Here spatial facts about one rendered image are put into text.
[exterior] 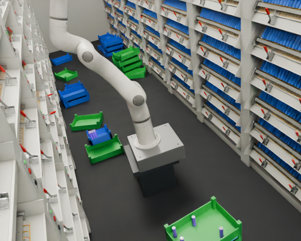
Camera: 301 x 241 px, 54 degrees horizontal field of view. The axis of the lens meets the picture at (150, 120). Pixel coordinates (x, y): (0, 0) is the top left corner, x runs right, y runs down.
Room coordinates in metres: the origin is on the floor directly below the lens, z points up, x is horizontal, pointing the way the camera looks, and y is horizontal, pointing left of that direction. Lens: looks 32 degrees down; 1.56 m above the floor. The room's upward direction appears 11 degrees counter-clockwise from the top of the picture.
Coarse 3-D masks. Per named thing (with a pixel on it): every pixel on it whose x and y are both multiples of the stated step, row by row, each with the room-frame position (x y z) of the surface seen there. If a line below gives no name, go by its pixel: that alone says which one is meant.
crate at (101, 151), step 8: (96, 144) 2.18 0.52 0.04; (104, 144) 2.20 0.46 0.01; (112, 144) 2.19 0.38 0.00; (120, 144) 2.06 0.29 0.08; (88, 152) 2.14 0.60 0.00; (96, 152) 2.12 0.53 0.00; (104, 152) 2.10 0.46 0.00; (112, 152) 2.02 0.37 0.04; (120, 152) 2.04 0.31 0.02; (96, 160) 1.98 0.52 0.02
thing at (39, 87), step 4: (36, 84) 1.94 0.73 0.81; (40, 84) 1.95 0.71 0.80; (36, 88) 1.92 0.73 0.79; (40, 88) 1.95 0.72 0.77; (40, 92) 1.91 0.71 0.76; (44, 92) 1.91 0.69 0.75; (40, 96) 1.84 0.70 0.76; (44, 100) 1.77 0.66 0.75; (40, 104) 1.71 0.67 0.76; (44, 104) 1.71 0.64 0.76; (44, 108) 1.66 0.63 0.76; (44, 112) 1.60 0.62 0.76; (48, 120) 1.49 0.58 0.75; (48, 124) 1.37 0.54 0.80
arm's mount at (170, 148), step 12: (156, 132) 1.70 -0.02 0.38; (168, 132) 1.67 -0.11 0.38; (132, 144) 1.63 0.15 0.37; (168, 144) 1.53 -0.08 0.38; (180, 144) 1.50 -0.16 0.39; (144, 156) 1.46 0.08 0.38; (156, 156) 1.46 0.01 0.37; (168, 156) 1.47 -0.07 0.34; (180, 156) 1.48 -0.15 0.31; (144, 168) 1.44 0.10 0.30
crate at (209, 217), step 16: (208, 208) 1.01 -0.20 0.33; (176, 224) 0.93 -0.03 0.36; (192, 224) 0.94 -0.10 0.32; (208, 224) 0.92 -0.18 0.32; (224, 224) 0.90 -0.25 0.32; (240, 224) 0.84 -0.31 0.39; (176, 240) 0.87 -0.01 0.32; (192, 240) 0.85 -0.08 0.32; (208, 240) 0.84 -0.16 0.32; (224, 240) 0.80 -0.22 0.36
